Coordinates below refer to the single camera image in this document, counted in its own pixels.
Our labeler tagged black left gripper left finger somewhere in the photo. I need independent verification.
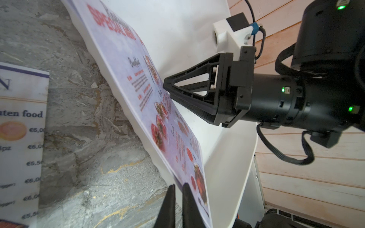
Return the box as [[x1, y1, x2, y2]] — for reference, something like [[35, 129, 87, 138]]
[[154, 184, 176, 228]]

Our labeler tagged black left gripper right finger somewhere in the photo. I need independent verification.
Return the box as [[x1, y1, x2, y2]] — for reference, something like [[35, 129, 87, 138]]
[[182, 183, 206, 228]]

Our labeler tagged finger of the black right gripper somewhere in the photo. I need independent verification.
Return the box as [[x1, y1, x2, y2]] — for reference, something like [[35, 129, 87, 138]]
[[163, 85, 219, 125], [163, 53, 226, 91]]

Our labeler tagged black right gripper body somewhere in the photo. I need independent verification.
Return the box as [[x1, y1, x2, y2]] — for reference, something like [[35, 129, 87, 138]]
[[221, 1, 365, 148]]

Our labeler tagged special menu sheet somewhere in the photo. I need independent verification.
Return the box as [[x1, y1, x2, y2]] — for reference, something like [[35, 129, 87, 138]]
[[70, 1, 212, 228]]

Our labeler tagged Dim Sum Inn menu front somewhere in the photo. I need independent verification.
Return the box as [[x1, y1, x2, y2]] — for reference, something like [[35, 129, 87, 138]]
[[1, 63, 49, 228]]

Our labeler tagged white plastic tray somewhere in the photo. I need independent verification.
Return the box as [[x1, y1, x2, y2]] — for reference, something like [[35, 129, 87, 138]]
[[64, 1, 258, 228]]

